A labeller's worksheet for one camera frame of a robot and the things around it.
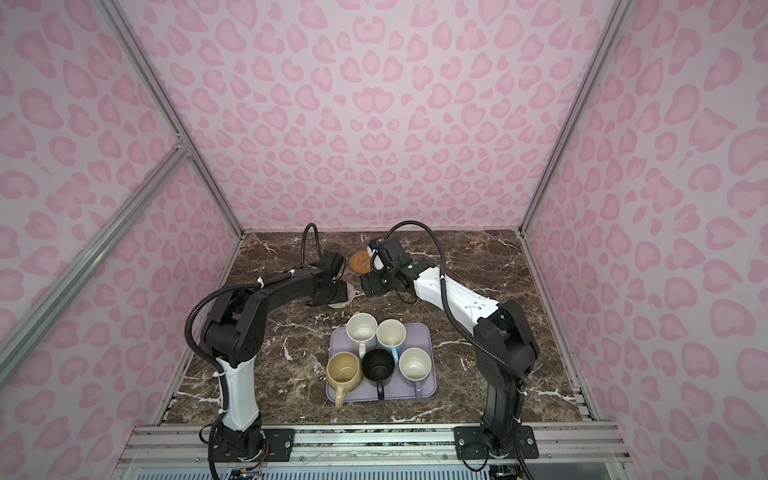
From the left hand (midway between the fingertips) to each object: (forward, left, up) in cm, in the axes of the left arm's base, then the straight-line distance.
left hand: (340, 292), depth 100 cm
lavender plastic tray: (-16, -25, -1) cm, 30 cm away
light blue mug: (-16, -17, +2) cm, 24 cm away
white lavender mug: (-25, -24, 0) cm, 34 cm away
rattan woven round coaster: (+14, -6, -2) cm, 15 cm away
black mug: (-25, -13, +1) cm, 28 cm away
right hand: (-4, -13, +13) cm, 19 cm away
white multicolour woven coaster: (-4, -4, +2) cm, 6 cm away
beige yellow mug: (-26, -4, -1) cm, 27 cm away
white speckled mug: (-13, -8, 0) cm, 16 cm away
